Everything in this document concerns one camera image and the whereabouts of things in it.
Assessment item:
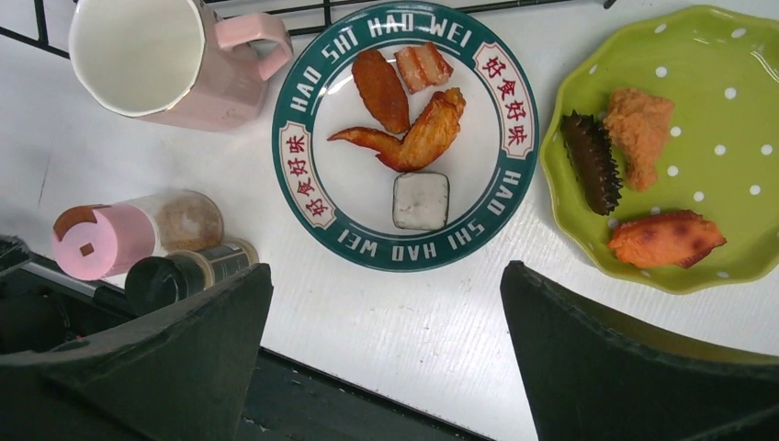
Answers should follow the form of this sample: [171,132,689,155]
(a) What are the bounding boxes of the pink shrimp piece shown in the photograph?
[394,42,453,95]

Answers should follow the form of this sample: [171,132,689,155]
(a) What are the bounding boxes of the black lid spice jar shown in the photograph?
[125,239,259,316]

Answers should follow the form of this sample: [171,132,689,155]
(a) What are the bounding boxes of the white sushi roll piece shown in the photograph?
[392,172,450,231]

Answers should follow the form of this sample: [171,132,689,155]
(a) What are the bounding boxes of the black wire rack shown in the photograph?
[0,0,619,61]

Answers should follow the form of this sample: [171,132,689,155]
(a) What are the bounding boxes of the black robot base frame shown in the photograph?
[1,250,474,440]

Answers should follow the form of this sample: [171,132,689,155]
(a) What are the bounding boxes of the orange chicken wing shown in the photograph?
[328,87,467,173]

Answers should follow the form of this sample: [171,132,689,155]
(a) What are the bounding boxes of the pink lid spice jar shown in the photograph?
[51,190,223,280]

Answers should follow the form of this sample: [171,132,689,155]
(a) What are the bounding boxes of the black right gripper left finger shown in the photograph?
[1,264,273,440]

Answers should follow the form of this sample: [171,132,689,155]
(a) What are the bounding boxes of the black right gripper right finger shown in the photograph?
[500,261,778,440]

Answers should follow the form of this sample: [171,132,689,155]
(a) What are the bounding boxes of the dark sea cucumber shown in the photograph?
[559,111,623,216]

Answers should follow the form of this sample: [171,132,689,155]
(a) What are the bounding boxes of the green dotted small plate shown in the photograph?
[539,6,778,294]

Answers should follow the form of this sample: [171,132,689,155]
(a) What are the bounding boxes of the orange fried cutlet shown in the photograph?
[604,87,675,192]

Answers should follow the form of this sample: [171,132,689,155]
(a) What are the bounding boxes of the orange fried nugget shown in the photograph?
[608,209,727,269]

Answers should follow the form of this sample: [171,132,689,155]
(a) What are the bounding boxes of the pink white mug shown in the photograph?
[68,0,293,132]

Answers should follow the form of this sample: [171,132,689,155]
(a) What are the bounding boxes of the teal rimmed white plate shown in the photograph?
[272,1,539,272]

